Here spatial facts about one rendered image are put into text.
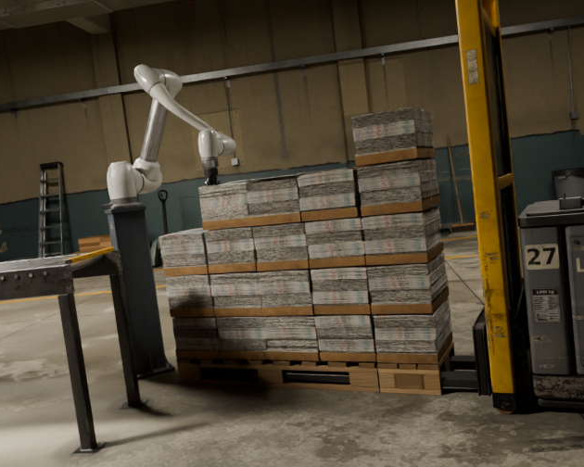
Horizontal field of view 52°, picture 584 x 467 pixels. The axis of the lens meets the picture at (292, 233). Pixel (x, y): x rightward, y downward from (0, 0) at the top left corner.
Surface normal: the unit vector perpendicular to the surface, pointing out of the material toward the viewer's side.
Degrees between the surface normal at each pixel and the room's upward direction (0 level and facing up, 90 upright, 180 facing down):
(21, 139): 90
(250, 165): 90
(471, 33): 90
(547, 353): 90
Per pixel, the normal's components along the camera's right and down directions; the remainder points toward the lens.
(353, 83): -0.13, 0.10
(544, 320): -0.43, 0.12
